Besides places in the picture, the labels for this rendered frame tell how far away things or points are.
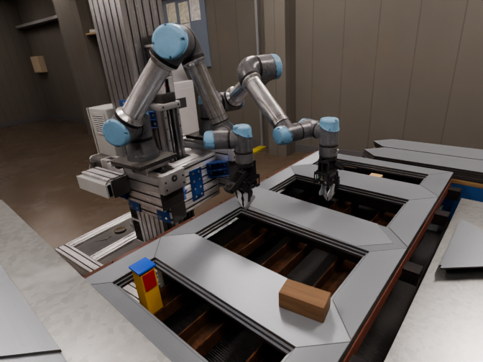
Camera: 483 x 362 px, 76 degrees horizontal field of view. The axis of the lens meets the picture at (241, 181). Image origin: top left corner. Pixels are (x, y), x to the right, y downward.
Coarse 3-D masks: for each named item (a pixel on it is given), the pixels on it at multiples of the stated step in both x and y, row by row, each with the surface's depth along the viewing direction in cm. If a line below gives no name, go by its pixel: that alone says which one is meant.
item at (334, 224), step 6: (330, 216) 122; (336, 216) 121; (342, 216) 121; (348, 216) 121; (324, 222) 118; (330, 222) 118; (336, 222) 118; (342, 222) 117; (348, 222) 117; (318, 228) 114; (324, 228) 114; (330, 228) 114; (336, 228) 113; (342, 228) 113; (330, 234) 110
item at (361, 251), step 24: (384, 168) 166; (360, 192) 143; (264, 216) 127; (312, 240) 113; (336, 240) 107; (120, 288) 93; (192, 288) 93; (384, 288) 86; (240, 312) 81; (264, 336) 75
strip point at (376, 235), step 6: (372, 228) 112; (378, 228) 112; (372, 234) 108; (378, 234) 108; (384, 234) 108; (366, 240) 106; (372, 240) 105; (378, 240) 105; (384, 240) 105; (390, 240) 105
